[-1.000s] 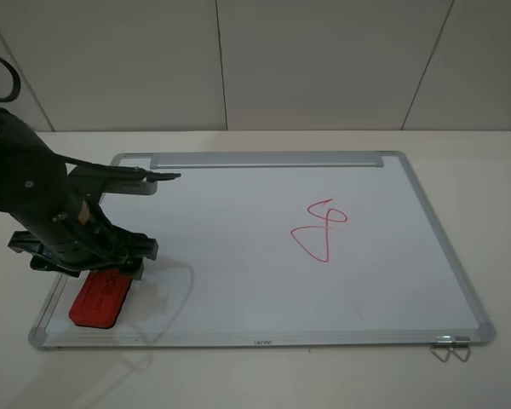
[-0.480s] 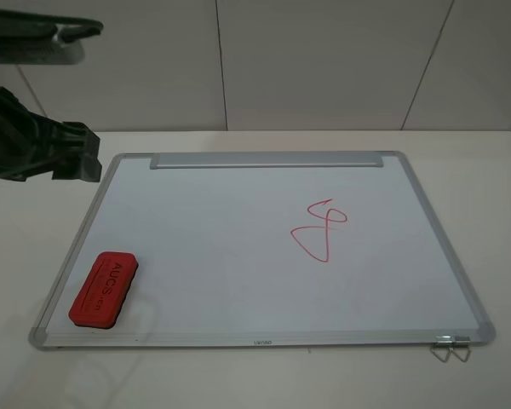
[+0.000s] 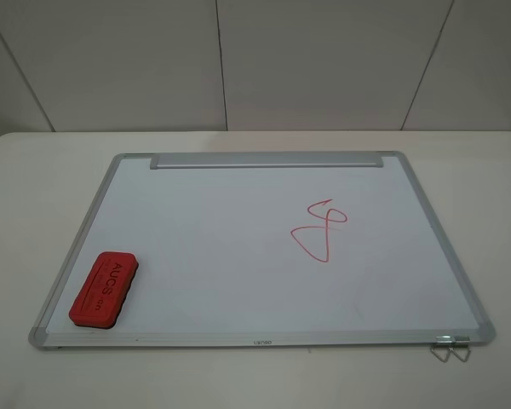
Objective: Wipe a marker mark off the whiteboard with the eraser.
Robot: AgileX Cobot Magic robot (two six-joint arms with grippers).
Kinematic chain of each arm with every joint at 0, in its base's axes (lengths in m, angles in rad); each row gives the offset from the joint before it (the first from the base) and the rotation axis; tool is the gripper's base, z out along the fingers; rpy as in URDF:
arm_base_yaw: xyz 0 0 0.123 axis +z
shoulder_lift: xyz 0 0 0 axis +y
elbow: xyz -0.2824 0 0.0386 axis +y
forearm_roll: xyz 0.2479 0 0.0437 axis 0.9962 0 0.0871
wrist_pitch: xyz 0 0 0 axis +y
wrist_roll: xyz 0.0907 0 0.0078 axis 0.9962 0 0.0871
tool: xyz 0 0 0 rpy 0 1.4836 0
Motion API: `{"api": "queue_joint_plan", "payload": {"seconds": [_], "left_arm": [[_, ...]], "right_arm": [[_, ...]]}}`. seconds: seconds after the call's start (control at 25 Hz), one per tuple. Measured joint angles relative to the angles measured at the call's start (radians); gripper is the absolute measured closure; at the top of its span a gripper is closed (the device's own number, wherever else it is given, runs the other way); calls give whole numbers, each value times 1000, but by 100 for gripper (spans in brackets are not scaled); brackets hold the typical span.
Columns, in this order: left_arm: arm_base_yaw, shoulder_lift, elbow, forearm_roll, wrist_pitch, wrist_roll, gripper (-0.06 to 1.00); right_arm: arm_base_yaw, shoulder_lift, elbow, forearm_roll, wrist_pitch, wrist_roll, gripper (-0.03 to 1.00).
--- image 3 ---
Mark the red whiteboard eraser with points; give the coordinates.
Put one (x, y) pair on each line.
(101, 298)

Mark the white aluminium-framed whiteboard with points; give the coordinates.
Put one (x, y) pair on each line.
(267, 257)

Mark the grey marker tray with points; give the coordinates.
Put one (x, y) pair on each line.
(177, 161)

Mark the left metal hanging hook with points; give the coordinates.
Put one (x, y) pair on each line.
(441, 349)

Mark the metal hanging hook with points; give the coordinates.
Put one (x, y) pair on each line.
(460, 348)
(441, 349)

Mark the right metal hanging hook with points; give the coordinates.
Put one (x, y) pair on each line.
(460, 348)

